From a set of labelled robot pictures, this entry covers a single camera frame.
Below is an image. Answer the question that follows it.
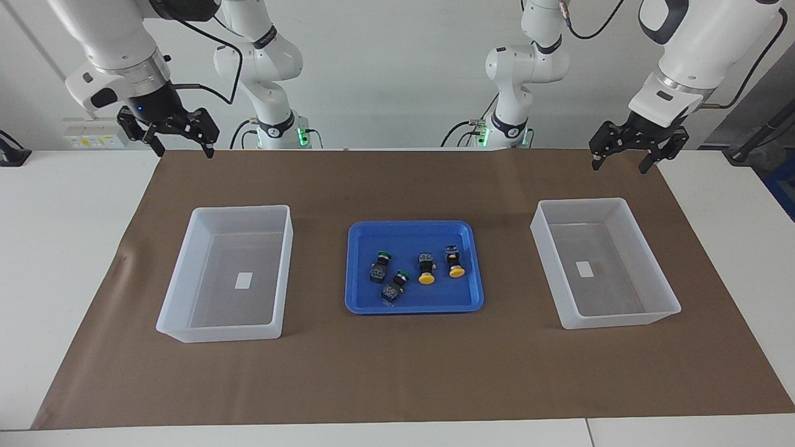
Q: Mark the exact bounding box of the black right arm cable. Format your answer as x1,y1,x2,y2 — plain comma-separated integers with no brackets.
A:
166,11,245,106

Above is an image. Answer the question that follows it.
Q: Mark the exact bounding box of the brown paper mat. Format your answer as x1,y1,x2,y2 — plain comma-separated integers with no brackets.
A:
31,148,795,430

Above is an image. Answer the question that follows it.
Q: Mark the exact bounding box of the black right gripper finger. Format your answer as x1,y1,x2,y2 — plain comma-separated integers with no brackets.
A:
188,108,220,160
117,107,166,158

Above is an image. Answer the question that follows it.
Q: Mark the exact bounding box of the black tripod pole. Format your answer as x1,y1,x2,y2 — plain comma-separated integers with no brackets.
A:
727,99,795,164

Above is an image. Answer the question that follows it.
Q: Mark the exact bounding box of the white wall socket strip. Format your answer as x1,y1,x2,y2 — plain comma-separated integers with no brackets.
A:
62,118,132,150

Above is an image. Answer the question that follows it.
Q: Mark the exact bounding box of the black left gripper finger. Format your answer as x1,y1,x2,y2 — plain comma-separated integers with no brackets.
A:
588,121,625,171
639,127,689,175

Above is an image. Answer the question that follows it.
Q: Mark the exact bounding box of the translucent white plastic box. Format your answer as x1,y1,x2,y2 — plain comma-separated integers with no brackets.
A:
155,205,294,343
530,197,682,330

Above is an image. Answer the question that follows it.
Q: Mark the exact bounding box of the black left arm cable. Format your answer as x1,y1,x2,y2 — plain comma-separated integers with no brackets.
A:
702,6,789,111

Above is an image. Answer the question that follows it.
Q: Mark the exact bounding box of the blue plastic tray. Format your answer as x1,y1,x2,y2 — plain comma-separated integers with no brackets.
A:
345,220,485,315

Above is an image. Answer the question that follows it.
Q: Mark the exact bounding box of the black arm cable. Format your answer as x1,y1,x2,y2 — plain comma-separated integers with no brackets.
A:
702,6,789,111
166,11,245,106

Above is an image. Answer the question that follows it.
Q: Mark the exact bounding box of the blue crate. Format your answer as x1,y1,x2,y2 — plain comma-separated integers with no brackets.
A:
763,163,795,222

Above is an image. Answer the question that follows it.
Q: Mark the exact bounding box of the black clamp device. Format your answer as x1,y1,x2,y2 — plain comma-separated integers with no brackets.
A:
0,129,32,167

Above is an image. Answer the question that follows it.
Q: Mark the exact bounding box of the green push button switch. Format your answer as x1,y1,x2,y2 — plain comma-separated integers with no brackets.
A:
381,270,411,304
370,250,393,285

